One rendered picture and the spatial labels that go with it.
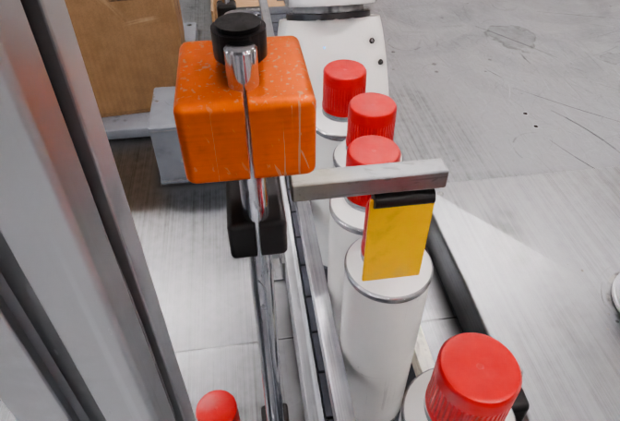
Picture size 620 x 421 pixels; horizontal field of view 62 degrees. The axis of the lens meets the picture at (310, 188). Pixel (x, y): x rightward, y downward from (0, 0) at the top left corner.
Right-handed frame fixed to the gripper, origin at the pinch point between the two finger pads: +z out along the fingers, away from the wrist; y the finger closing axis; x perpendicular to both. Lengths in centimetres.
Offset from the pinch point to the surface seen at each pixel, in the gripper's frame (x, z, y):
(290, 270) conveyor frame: -3.5, 8.2, -5.3
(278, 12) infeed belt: 55, -13, 0
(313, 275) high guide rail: -13.8, 3.0, -4.2
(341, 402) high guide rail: -23.3, 6.4, -3.9
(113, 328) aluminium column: -34.9, -8.8, -12.5
